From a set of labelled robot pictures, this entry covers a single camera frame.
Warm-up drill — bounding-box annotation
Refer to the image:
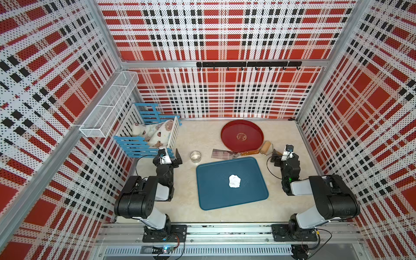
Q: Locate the wooden rolling pin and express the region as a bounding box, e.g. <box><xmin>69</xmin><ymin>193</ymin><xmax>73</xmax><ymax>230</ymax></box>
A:
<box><xmin>260</xmin><ymin>140</ymin><xmax>273</xmax><ymax>156</ymax></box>

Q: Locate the white dough lump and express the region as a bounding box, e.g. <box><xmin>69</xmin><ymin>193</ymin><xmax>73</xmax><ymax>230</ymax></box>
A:
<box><xmin>229</xmin><ymin>174</ymin><xmax>241</xmax><ymax>188</ymax></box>

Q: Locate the teal plastic tray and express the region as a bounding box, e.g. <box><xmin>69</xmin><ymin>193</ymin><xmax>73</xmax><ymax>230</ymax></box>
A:
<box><xmin>196</xmin><ymin>157</ymin><xmax>269</xmax><ymax>211</ymax></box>

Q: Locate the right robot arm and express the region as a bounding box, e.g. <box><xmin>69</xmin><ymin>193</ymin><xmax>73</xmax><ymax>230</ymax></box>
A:
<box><xmin>270</xmin><ymin>145</ymin><xmax>360</xmax><ymax>231</ymax></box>

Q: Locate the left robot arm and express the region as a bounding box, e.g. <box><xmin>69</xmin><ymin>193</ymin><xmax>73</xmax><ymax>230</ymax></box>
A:
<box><xmin>114</xmin><ymin>149</ymin><xmax>182</xmax><ymax>237</ymax></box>

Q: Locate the doll in patterned cloth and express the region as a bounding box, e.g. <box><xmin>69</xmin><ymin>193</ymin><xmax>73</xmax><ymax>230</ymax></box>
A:
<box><xmin>132</xmin><ymin>120</ymin><xmax>174</xmax><ymax>147</ymax></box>

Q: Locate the small glass bowl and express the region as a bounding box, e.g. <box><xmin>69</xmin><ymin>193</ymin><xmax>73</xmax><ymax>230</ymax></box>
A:
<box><xmin>190</xmin><ymin>151</ymin><xmax>202</xmax><ymax>163</ymax></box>

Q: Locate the blue white toy crib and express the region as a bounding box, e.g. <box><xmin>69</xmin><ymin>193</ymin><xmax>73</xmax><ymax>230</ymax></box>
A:
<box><xmin>114</xmin><ymin>103</ymin><xmax>181</xmax><ymax>160</ymax></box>

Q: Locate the red round plate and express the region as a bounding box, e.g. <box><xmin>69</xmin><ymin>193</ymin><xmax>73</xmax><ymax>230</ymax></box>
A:
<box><xmin>221</xmin><ymin>120</ymin><xmax>264</xmax><ymax>153</ymax></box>

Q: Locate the small green circuit board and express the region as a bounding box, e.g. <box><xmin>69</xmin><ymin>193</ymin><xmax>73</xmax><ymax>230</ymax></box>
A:
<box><xmin>152</xmin><ymin>246</ymin><xmax>174</xmax><ymax>255</ymax></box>

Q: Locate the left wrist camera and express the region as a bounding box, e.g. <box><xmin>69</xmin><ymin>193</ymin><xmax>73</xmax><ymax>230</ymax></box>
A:
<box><xmin>159</xmin><ymin>149</ymin><xmax>172</xmax><ymax>164</ymax></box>

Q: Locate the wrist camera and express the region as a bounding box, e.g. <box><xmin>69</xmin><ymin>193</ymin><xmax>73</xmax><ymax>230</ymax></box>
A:
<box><xmin>281</xmin><ymin>145</ymin><xmax>294</xmax><ymax>161</ymax></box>
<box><xmin>159</xmin><ymin>149</ymin><xmax>172</xmax><ymax>164</ymax></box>

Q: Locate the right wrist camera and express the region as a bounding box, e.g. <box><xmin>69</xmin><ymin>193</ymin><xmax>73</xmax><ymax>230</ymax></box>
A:
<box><xmin>281</xmin><ymin>145</ymin><xmax>294</xmax><ymax>161</ymax></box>

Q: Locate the knife with wooden handle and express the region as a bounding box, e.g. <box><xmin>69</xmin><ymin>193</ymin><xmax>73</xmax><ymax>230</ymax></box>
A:
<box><xmin>211</xmin><ymin>149</ymin><xmax>260</xmax><ymax>160</ymax></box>

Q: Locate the white wire mesh basket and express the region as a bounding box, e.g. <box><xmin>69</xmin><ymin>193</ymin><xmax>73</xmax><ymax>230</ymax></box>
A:
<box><xmin>80</xmin><ymin>71</ymin><xmax>139</xmax><ymax>138</ymax></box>

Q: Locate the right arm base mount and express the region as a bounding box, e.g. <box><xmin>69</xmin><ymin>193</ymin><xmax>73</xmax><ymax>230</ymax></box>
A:
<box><xmin>271</xmin><ymin>224</ymin><xmax>318</xmax><ymax>242</ymax></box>

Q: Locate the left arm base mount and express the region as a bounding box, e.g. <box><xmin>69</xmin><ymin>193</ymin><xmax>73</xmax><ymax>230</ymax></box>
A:
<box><xmin>142</xmin><ymin>225</ymin><xmax>188</xmax><ymax>243</ymax></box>

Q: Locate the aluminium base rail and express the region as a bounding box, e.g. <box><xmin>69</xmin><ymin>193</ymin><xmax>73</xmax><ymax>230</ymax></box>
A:
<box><xmin>90</xmin><ymin>222</ymin><xmax>372</xmax><ymax>260</ymax></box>

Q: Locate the black hook rail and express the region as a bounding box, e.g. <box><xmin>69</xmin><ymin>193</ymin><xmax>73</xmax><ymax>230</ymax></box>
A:
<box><xmin>196</xmin><ymin>61</ymin><xmax>302</xmax><ymax>69</ymax></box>

